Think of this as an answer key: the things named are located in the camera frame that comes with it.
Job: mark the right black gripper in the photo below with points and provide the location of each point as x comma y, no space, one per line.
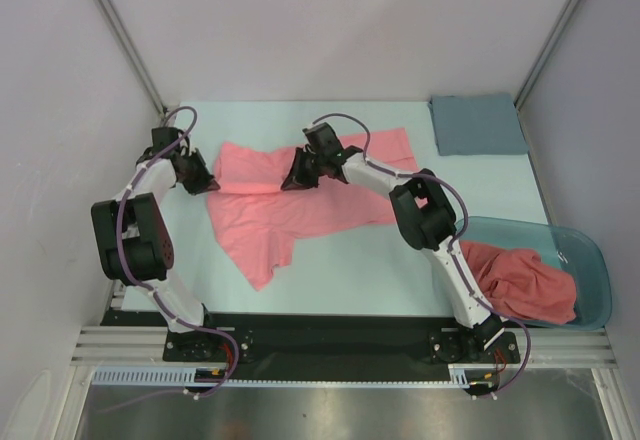
310,163

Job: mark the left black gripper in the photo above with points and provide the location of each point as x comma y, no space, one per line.
205,180

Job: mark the pink t-shirt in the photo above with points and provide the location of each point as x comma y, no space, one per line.
257,224
518,283

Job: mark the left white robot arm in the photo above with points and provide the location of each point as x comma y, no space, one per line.
135,247

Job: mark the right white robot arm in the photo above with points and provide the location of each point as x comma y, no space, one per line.
426,222

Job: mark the folded blue-grey t-shirt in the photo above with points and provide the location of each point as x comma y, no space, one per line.
477,125

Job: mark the crumpled pink t-shirt in basin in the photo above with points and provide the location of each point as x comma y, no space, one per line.
518,283

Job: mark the teal plastic basin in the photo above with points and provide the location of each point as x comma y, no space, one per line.
562,248

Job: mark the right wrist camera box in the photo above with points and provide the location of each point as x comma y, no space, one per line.
322,140

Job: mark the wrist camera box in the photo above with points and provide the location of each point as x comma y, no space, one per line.
322,140
163,137

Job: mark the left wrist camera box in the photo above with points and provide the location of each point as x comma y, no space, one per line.
163,137

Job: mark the left aluminium frame post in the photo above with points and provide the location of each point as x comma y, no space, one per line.
132,56

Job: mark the aluminium frame post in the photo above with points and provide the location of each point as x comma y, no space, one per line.
567,12
132,56

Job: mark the right aluminium frame post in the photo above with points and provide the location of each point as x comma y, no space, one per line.
567,12

